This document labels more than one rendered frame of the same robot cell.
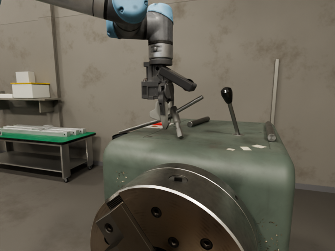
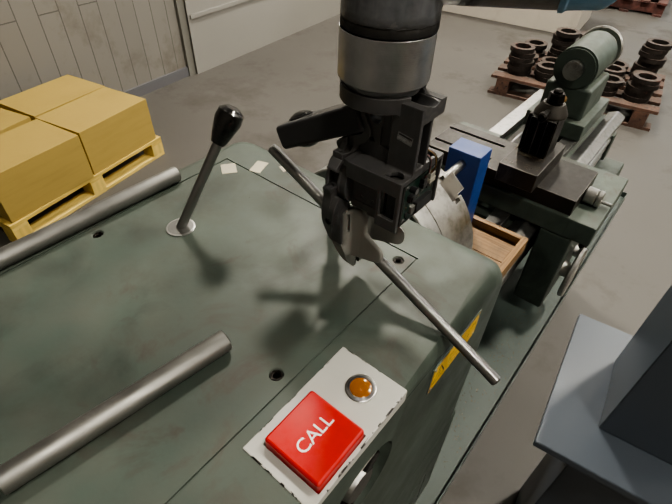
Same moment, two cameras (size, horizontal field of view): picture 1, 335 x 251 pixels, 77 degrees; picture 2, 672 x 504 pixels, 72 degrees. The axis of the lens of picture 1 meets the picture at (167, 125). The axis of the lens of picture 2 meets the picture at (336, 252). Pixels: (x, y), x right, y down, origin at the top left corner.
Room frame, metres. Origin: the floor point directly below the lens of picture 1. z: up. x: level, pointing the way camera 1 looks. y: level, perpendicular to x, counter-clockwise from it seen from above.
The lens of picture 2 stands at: (1.04, 0.09, 1.64)
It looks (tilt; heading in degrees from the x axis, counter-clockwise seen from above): 42 degrees down; 195
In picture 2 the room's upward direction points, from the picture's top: 2 degrees clockwise
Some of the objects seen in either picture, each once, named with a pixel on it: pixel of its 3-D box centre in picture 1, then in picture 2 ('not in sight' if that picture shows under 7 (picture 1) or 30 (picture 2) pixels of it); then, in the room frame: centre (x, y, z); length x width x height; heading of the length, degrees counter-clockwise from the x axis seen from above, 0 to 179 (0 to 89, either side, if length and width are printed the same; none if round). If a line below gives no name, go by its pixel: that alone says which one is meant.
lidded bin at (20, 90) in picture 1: (31, 90); not in sight; (3.93, 2.51, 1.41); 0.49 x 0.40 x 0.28; 73
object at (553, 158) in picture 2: not in sight; (530, 161); (-0.14, 0.29, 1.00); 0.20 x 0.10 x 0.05; 157
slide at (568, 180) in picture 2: not in sight; (507, 164); (-0.19, 0.24, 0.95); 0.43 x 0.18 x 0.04; 67
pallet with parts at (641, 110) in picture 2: not in sight; (583, 64); (-3.27, 0.98, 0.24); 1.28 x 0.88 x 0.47; 73
